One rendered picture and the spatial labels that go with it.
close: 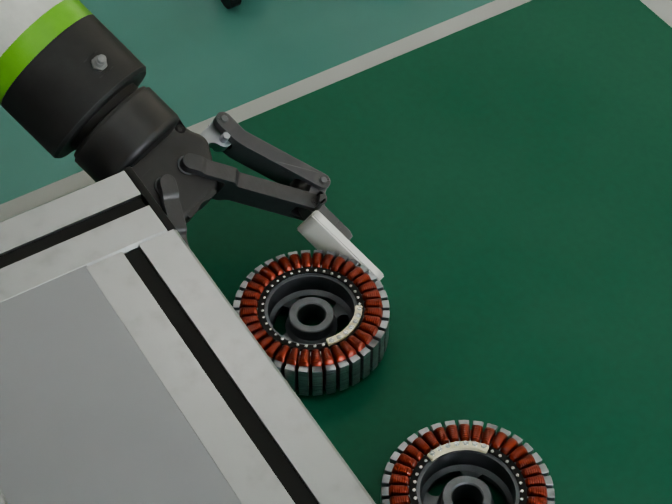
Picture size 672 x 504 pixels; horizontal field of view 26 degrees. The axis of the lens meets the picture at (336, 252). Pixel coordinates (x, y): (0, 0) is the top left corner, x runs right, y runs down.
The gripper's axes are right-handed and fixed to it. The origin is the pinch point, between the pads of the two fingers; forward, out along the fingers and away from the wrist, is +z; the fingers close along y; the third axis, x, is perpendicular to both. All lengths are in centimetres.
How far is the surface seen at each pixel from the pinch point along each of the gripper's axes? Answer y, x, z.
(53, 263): 25.7, 32.6, -12.4
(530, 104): -30.6, -1.3, 1.8
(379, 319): -1.7, 3.9, 3.4
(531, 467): 2.8, 11.4, 16.3
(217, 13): -93, -110, -37
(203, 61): -82, -108, -33
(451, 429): 3.2, 8.5, 11.3
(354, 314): -1.1, 3.0, 1.9
